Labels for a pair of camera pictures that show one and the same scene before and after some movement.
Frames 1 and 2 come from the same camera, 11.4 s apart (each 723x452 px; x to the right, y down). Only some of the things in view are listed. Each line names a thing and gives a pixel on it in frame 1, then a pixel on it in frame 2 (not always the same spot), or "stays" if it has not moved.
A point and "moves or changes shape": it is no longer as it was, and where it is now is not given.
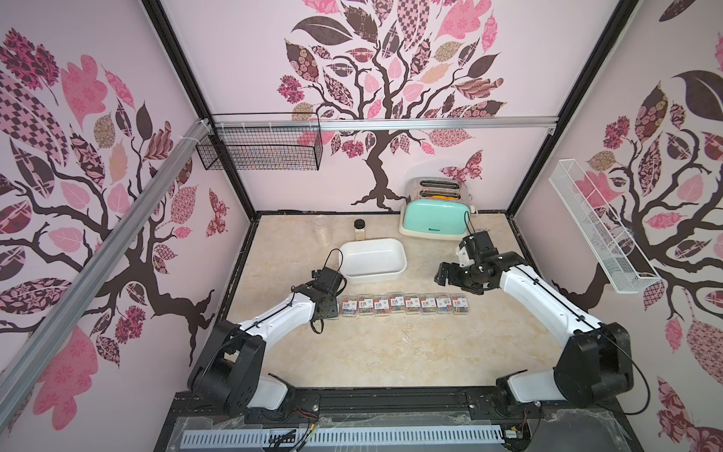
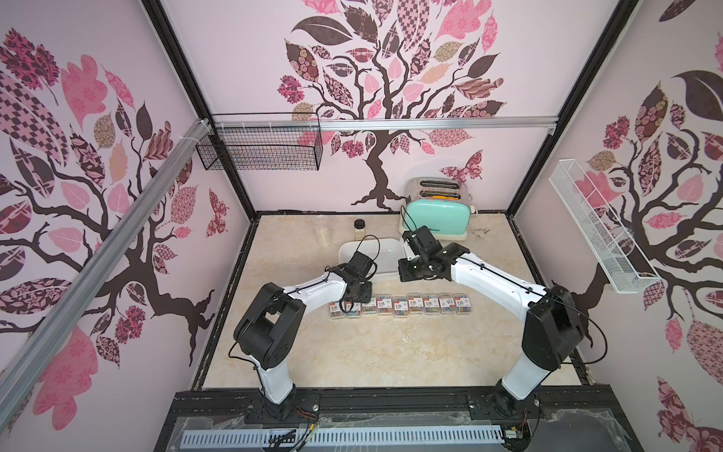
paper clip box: (348, 306) moves or changes shape
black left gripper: (331, 311) -> (364, 298)
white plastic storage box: (369, 260) stays
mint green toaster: (436, 208) stays
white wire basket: (617, 253) stays
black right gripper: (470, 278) -> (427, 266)
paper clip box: (428, 306) stays
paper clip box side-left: (396, 302) moves or changes shape
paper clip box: (365, 306) stays
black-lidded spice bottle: (360, 230) stays
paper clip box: (460, 303) stays
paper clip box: (381, 305) stays
